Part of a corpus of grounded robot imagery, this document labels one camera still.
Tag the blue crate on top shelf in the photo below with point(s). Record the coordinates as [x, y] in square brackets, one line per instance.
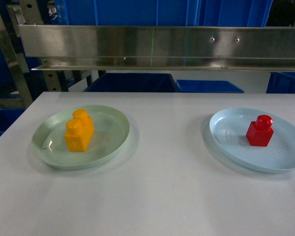
[189, 13]

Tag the small blue bin behind table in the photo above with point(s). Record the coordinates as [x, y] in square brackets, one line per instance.
[206, 86]

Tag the stainless steel shelf rail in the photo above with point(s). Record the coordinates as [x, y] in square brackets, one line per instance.
[160, 48]

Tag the yellow two-stud toy block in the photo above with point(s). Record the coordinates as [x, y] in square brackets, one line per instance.
[79, 131]

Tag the pale blue plastic plate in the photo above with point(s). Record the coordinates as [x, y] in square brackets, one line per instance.
[228, 128]

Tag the red one-stud toy block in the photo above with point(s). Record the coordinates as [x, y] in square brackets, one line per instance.
[260, 131]

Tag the metal rack upright frame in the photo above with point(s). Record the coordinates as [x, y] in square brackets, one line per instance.
[28, 86]

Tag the pale green plastic plate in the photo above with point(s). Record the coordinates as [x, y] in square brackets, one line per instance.
[112, 129]

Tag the blue bin far right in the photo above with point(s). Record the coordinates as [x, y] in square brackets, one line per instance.
[281, 82]

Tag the large blue bin behind table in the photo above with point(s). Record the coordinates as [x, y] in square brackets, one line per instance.
[133, 82]

